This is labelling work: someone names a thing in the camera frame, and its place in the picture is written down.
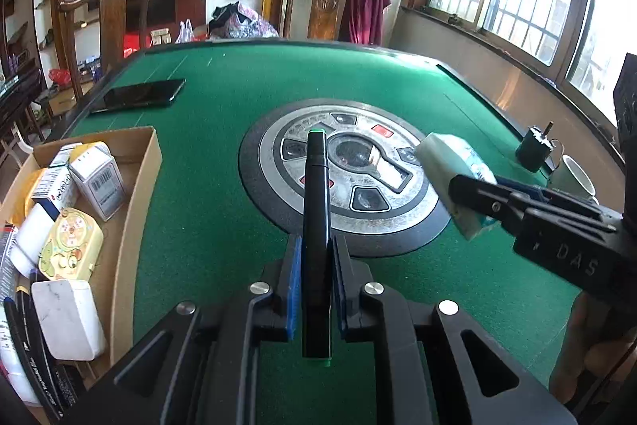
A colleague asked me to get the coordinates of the wooden chair near table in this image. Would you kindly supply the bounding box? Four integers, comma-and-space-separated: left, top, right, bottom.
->
57, 0, 150, 101

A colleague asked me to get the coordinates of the white tissue pack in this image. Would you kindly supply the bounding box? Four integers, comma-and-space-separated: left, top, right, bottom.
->
413, 131, 501, 242

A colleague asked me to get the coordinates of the brown cardboard tray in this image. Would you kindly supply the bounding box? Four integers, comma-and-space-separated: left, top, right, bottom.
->
1, 126, 162, 388

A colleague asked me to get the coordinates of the white mug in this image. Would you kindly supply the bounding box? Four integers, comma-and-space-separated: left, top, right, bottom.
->
547, 154, 598, 204

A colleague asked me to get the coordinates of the pile of clothes bags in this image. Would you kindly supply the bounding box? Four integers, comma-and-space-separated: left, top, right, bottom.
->
207, 1, 279, 40

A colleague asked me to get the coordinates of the white marble soap box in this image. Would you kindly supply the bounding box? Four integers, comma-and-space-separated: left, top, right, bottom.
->
30, 279, 107, 361

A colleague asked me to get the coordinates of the white barcode small box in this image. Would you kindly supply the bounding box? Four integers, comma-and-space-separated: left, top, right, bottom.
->
68, 149, 125, 221

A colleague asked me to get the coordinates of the round mahjong table control panel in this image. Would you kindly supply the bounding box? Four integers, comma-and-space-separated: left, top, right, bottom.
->
238, 98, 450, 258

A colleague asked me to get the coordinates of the white plastic bottle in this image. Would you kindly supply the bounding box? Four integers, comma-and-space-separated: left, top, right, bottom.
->
9, 204, 55, 277

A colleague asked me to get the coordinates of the black stepper motor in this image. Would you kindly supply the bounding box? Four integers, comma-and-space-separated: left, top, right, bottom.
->
515, 121, 554, 172

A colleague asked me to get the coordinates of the black marker yellow cap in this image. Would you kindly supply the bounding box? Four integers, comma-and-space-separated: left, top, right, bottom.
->
15, 285, 76, 424

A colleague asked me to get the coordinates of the black smartphone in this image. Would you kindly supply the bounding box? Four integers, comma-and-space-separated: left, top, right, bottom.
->
91, 79, 186, 114

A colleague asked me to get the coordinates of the white tube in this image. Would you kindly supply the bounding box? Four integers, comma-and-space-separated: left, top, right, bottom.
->
1, 312, 40, 408

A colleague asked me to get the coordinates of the maroon cloth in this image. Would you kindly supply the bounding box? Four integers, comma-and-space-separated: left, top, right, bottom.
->
339, 0, 391, 45

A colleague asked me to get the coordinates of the wooden chair with cloth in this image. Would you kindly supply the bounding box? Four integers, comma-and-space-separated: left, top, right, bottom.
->
283, 0, 340, 41

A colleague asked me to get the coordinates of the yellow packet in tray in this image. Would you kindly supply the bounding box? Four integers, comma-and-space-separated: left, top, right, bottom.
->
9, 168, 45, 227

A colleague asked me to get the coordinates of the blue white small box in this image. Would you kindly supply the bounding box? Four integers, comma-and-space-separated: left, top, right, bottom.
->
31, 166, 79, 220

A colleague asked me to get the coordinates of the yellow cartoon tin box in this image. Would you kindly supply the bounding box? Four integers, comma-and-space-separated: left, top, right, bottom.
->
39, 208, 104, 280

